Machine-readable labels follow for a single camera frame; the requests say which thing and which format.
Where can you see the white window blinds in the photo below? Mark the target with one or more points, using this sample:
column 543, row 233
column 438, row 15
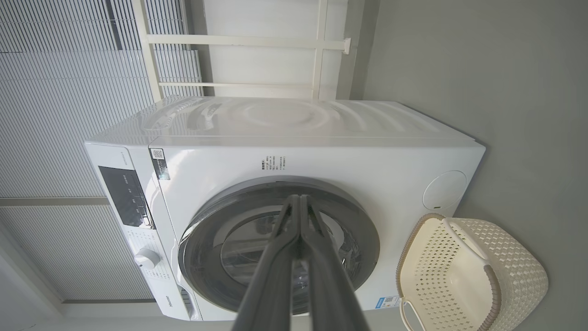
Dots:
column 59, row 115

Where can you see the dark round washing machine door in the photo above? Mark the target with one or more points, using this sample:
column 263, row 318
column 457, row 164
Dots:
column 206, row 257

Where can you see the white washing machine dial knob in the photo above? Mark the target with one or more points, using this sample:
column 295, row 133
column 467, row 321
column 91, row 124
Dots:
column 147, row 259

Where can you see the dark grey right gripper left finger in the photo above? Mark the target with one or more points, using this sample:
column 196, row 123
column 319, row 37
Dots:
column 271, row 285

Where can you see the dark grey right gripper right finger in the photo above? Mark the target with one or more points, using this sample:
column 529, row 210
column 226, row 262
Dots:
column 328, row 285

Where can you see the black washing machine control panel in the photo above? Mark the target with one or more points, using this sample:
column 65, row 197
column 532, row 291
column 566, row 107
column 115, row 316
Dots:
column 126, row 197

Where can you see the white metal railing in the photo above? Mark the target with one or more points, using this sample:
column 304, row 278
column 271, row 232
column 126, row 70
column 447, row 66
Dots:
column 239, row 40

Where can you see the blue energy label sticker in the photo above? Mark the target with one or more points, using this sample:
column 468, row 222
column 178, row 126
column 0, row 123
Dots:
column 387, row 301

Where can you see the round white filter cover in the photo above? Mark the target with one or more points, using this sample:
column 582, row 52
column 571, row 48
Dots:
column 444, row 190

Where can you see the cream perforated laundry basket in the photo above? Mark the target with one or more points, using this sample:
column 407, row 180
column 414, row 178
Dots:
column 459, row 276

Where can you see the white front-load washing machine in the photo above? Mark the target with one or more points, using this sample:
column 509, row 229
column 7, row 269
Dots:
column 367, row 156

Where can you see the black QR code label strip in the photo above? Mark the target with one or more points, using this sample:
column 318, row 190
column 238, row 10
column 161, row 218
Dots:
column 159, row 164

